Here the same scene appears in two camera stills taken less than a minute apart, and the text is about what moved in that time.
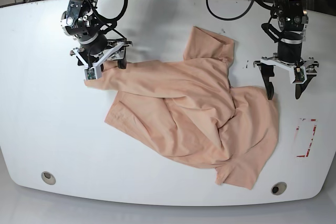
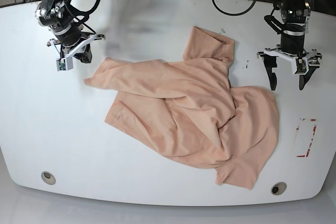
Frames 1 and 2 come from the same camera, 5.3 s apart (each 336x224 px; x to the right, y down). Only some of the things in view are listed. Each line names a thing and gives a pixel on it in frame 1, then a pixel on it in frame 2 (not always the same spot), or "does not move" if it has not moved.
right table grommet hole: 279,188 does not move
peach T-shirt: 188,109 does not move
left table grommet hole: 48,178 does not move
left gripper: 93,53 → 74,41
